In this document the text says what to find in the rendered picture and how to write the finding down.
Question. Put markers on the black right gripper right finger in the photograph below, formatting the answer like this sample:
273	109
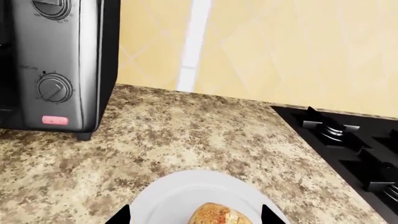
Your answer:
270	215

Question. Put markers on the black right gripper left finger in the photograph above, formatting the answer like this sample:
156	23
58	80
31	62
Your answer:
120	217

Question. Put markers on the brown crusty bread roll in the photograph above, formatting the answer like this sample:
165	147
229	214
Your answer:
214	214

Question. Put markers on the white round plate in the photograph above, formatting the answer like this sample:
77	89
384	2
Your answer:
186	193

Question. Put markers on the black gas stove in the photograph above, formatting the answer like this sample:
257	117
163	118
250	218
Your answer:
345	142

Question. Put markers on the silver toaster oven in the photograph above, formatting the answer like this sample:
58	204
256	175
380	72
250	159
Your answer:
59	65

